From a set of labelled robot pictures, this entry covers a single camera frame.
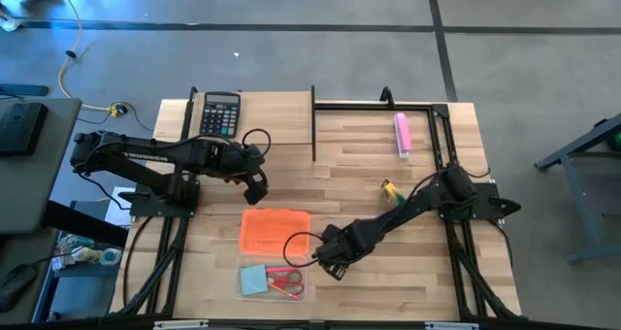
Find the pink highlighter pen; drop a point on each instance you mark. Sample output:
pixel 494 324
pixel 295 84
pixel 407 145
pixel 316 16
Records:
pixel 279 269

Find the black flat device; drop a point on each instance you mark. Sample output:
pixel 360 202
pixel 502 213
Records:
pixel 19 126

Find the black calculator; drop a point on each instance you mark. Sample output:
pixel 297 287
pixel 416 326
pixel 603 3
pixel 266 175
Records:
pixel 220 119

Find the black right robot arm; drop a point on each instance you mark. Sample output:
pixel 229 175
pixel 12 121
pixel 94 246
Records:
pixel 398 216

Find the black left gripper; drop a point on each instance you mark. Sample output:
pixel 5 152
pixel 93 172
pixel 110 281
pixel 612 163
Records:
pixel 228 160

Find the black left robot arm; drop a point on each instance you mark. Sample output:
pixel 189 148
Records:
pixel 145 174

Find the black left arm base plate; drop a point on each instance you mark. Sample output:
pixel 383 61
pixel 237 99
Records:
pixel 145 205

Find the orange plastic bin lid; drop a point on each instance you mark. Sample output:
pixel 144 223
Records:
pixel 271 233

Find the black aluminium rig frame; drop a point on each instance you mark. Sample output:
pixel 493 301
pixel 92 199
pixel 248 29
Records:
pixel 378 106

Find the clear plastic storage bin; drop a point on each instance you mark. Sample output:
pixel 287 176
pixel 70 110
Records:
pixel 247 259

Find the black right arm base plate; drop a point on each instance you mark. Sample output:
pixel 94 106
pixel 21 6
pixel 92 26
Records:
pixel 504 206

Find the yellow green crayons box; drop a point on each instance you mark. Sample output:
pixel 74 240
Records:
pixel 389 194

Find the grey desk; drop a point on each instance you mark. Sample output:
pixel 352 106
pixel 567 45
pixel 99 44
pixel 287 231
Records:
pixel 29 189

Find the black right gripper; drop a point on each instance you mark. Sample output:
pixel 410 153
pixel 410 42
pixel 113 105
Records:
pixel 342 245

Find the orange pencil pink eraser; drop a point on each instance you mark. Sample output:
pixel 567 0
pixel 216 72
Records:
pixel 286 292

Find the blue sticky notes pad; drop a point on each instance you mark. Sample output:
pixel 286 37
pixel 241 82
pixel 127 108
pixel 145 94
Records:
pixel 253 280

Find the blue grey table frame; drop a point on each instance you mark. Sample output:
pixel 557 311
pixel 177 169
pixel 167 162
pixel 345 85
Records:
pixel 577 194

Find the black computer mouse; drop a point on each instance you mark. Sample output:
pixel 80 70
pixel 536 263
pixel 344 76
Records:
pixel 17 286

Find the silver metal bracket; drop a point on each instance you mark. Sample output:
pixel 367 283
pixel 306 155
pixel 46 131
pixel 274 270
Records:
pixel 179 324
pixel 451 325

